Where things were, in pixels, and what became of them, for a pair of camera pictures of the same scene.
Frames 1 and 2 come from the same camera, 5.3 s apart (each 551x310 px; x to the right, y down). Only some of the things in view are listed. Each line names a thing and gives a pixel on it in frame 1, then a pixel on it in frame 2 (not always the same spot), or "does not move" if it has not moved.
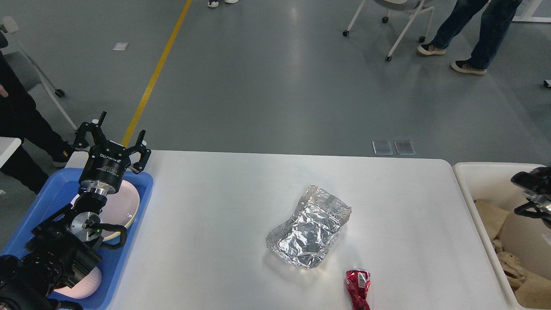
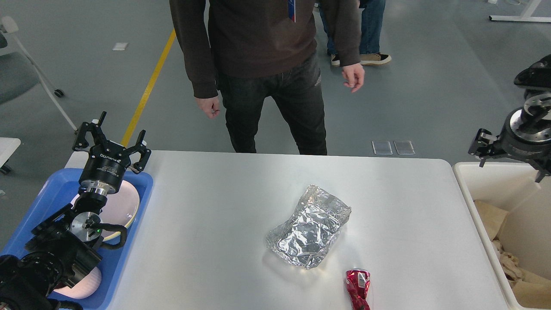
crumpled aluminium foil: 304,241 does not move
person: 499,17 → 373,13
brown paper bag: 493,218 does not move
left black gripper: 104,167 does not move
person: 20,118 → 249,51
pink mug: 85,287 does not move
